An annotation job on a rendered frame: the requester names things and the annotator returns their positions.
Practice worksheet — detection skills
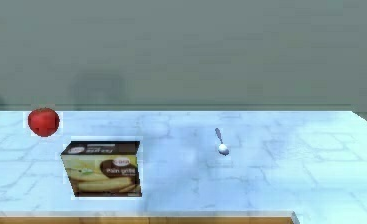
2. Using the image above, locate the silver spoon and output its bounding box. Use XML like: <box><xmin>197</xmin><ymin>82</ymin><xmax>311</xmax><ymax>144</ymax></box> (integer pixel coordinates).
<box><xmin>214</xmin><ymin>127</ymin><xmax>231</xmax><ymax>157</ymax></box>

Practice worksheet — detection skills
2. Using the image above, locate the marble top wooden counter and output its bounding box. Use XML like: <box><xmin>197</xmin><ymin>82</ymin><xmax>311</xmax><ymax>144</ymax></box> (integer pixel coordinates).
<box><xmin>0</xmin><ymin>110</ymin><xmax>367</xmax><ymax>224</ymax></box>

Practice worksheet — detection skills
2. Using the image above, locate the brown yellow food box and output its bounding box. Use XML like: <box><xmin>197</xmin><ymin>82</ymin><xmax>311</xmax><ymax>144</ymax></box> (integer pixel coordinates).
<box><xmin>60</xmin><ymin>140</ymin><xmax>143</xmax><ymax>199</ymax></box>

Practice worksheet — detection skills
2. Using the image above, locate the red tomato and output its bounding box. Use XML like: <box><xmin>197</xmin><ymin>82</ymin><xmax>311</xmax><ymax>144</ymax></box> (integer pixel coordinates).
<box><xmin>27</xmin><ymin>106</ymin><xmax>61</xmax><ymax>138</ymax></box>

